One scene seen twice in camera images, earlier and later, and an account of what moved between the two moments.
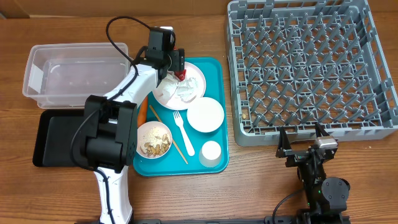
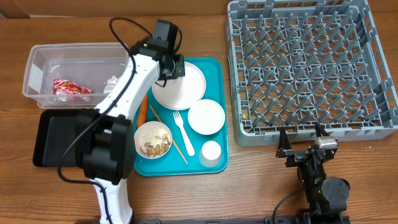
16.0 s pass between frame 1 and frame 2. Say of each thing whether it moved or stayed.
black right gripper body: stayed
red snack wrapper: moved
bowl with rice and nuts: stayed
